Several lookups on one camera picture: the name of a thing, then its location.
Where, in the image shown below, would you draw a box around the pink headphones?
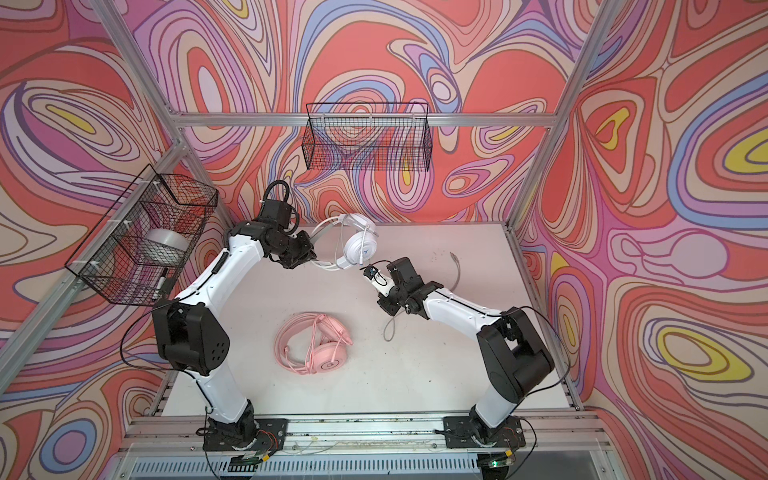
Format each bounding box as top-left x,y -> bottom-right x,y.
273,312 -> 354,376

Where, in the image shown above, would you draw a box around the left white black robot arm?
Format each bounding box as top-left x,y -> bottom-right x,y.
152,180 -> 316,451

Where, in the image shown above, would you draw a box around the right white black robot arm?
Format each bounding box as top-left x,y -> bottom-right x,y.
362,257 -> 555,448

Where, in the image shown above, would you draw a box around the grey tape roll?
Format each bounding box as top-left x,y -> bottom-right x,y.
140,228 -> 189,267

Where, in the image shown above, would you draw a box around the black white marker pen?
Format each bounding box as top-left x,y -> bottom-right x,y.
152,268 -> 168,301

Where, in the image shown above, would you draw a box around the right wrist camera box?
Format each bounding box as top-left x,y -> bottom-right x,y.
362,265 -> 394,297

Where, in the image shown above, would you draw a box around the rear black wire basket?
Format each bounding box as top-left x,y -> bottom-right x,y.
301,101 -> 433,172

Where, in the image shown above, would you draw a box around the black wire basket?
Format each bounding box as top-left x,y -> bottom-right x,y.
65,166 -> 218,306
301,101 -> 433,172

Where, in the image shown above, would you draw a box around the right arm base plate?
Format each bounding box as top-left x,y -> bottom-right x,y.
435,416 -> 526,451

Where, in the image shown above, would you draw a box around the left black wire basket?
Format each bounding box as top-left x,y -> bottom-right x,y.
65,166 -> 218,306

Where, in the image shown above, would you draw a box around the white perforated cable duct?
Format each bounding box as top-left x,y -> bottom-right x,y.
115,454 -> 480,479

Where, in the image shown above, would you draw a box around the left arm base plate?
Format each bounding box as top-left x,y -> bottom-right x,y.
195,418 -> 288,453

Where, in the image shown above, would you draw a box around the aluminium front rail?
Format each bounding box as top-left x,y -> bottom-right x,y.
118,409 -> 614,455

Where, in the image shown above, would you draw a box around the aluminium cage frame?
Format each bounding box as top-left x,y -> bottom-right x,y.
1,1 -> 625,390

